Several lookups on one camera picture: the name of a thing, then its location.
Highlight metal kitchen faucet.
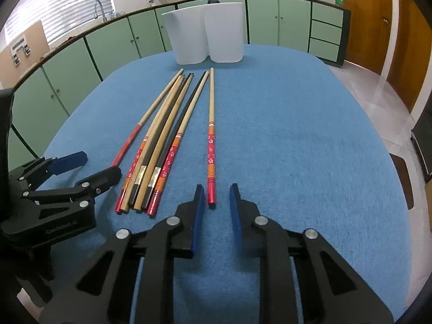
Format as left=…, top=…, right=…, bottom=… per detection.
left=93, top=0, right=107, bottom=22

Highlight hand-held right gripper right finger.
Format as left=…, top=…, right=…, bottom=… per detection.
left=229, top=183, right=395, bottom=324

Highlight dark glass-front cabinet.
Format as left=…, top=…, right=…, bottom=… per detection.
left=410, top=108, right=432, bottom=181

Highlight green kitchen counter cabinet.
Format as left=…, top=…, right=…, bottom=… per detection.
left=0, top=0, right=352, bottom=176

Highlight green cabinet drawer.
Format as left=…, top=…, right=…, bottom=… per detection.
left=310, top=20, right=343, bottom=45
left=310, top=2, right=345, bottom=28
left=308, top=38, right=341, bottom=64

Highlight brown wooden door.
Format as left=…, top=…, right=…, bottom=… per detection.
left=386, top=0, right=432, bottom=112
left=339, top=0, right=394, bottom=75

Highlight brown chair seat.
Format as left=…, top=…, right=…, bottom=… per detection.
left=389, top=153, right=414, bottom=210

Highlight blue tablecloth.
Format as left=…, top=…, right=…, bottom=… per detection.
left=17, top=44, right=414, bottom=324

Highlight white window blinds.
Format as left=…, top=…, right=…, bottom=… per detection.
left=5, top=0, right=113, bottom=44

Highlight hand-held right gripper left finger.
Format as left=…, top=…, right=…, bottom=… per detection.
left=39, top=184, right=206, bottom=324

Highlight bundle of mixed chopsticks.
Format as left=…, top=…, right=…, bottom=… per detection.
left=115, top=74, right=183, bottom=214

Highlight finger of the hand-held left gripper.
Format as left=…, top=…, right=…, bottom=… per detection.
left=7, top=166, right=122, bottom=244
left=8, top=151, right=87, bottom=191

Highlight red-handled wooden chopstick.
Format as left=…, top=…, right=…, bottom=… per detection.
left=111, top=68, right=185, bottom=167

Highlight plain wooden chopstick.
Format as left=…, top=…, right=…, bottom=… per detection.
left=133, top=74, right=190, bottom=210

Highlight white double-compartment utensil holder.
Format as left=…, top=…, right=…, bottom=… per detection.
left=161, top=2, right=245, bottom=66

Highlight cardboard box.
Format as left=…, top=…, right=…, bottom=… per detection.
left=0, top=20, right=49, bottom=88

